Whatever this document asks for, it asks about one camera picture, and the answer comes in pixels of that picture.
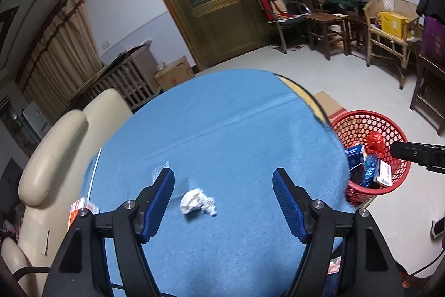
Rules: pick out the purple bag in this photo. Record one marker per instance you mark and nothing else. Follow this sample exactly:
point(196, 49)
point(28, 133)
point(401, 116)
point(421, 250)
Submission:
point(434, 39)

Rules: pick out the cardboard box with red print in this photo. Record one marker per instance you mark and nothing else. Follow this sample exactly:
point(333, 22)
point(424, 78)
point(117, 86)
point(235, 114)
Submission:
point(175, 72)

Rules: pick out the dark metal frame chair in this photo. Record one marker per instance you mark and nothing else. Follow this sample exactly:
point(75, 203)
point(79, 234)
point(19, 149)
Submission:
point(281, 27)

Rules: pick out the cluttered computer desk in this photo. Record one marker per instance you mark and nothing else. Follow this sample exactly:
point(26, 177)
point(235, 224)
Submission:
point(344, 1)

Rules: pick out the dark jacket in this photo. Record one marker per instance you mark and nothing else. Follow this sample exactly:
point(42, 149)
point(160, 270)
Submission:
point(431, 3)

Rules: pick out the beige curtain with red trim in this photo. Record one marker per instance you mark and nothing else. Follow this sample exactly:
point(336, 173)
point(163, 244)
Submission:
point(59, 53)

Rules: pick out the beige leather armchair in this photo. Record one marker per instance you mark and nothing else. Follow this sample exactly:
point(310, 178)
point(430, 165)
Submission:
point(59, 151)

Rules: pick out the long white carton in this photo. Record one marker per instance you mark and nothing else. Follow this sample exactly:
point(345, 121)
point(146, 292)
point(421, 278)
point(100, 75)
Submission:
point(385, 173)

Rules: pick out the red printed packet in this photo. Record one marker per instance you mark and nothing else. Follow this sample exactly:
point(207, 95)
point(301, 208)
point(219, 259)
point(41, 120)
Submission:
point(410, 279)

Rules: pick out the white paper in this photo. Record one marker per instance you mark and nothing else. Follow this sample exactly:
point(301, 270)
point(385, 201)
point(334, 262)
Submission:
point(196, 201)

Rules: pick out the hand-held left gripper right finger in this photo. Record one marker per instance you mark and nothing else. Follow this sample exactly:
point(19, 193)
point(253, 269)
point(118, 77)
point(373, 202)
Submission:
point(288, 210)

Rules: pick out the slim dark wooden stool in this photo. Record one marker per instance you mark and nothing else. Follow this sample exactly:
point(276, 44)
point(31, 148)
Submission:
point(356, 32)

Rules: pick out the orange and white box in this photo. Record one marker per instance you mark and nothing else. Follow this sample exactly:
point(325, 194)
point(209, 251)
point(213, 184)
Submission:
point(80, 210)

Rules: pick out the clear plastic wrapper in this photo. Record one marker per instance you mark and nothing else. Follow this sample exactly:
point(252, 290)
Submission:
point(160, 171)

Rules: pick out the dark wooden side table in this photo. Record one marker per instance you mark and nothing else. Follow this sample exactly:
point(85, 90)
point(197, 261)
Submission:
point(429, 84)

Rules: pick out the white and blue packet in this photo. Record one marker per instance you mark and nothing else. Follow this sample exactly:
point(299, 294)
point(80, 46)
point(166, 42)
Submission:
point(354, 157)

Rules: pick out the brown wooden double door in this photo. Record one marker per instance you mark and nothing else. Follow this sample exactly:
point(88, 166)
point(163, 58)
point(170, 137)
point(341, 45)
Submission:
point(222, 1)

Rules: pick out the blue tablecloth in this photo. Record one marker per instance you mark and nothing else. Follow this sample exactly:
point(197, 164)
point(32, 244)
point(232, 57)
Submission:
point(226, 130)

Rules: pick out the red plastic bag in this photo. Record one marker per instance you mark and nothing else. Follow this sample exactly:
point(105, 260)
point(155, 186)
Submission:
point(375, 142)

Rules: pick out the red plastic mesh basket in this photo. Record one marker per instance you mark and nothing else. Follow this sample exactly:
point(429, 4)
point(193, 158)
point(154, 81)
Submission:
point(358, 124)

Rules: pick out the yellow cardboard box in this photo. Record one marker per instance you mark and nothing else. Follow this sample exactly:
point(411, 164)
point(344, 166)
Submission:
point(393, 25)

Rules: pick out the shiny blue snack packet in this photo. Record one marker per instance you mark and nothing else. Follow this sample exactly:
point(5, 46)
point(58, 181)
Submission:
point(370, 171)

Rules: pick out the red striped cloth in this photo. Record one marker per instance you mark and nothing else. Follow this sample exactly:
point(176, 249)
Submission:
point(274, 3)

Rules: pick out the wicker armchair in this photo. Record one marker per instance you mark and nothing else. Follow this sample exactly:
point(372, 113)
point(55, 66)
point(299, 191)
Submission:
point(382, 46)

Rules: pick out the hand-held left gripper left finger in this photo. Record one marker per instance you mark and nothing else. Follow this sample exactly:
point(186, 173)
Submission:
point(158, 206)

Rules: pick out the slatted wooden radiator cover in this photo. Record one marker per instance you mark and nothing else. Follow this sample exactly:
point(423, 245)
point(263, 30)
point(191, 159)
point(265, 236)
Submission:
point(128, 74)

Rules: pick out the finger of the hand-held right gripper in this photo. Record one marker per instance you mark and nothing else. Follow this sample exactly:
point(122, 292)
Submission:
point(413, 152)
point(438, 168)

